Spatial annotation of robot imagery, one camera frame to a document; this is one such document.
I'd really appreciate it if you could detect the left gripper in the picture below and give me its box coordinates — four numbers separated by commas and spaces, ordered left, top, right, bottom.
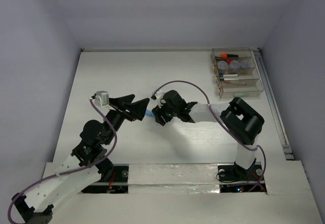
104, 94, 150, 144

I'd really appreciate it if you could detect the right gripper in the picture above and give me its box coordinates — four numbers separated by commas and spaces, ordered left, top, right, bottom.
152, 100, 179, 126

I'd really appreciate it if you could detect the blue translucent highlighter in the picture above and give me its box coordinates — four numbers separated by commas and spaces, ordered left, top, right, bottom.
145, 110, 154, 118

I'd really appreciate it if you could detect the blue capped white marker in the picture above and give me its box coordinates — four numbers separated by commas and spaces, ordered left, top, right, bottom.
219, 74, 239, 79

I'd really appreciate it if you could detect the paperclip jar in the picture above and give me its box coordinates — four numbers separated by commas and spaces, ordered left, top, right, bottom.
217, 60, 229, 73
229, 60, 241, 73
240, 60, 251, 69

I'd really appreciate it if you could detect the orange black highlighter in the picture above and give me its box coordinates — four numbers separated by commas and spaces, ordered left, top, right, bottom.
220, 53, 239, 58

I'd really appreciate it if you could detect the red capped white marker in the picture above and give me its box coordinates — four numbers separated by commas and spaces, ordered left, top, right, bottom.
223, 80, 247, 86

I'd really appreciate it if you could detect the green translucent highlighter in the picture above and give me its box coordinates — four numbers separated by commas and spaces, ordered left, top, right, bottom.
233, 92, 250, 98

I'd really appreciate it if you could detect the pink black highlighter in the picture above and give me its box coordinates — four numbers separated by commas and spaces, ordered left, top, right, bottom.
226, 59, 236, 66

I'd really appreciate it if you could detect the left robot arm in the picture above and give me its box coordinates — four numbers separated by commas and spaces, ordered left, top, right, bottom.
8, 91, 150, 223

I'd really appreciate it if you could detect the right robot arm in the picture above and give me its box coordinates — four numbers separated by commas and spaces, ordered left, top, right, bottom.
151, 90, 265, 179

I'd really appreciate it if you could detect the clear acrylic drawer organizer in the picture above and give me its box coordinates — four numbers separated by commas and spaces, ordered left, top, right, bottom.
211, 47, 264, 99

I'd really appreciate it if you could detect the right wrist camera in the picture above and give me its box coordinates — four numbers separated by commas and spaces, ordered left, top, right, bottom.
151, 89, 165, 107

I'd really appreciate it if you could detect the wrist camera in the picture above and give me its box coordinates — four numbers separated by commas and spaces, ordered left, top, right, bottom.
151, 89, 165, 107
90, 90, 110, 108

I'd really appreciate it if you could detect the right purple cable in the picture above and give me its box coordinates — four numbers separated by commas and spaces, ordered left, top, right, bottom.
152, 80, 267, 193

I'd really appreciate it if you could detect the purple cable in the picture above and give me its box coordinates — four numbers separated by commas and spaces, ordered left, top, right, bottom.
152, 80, 267, 193
7, 98, 118, 222

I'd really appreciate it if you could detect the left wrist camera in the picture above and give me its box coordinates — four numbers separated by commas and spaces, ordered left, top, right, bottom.
90, 90, 110, 108

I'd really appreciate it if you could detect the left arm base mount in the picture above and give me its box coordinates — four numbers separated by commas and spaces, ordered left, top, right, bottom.
81, 165, 129, 194

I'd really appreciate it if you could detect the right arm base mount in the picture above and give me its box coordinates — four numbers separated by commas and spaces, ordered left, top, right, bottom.
216, 164, 267, 193

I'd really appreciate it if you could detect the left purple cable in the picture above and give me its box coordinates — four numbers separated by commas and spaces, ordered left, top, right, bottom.
7, 98, 118, 222

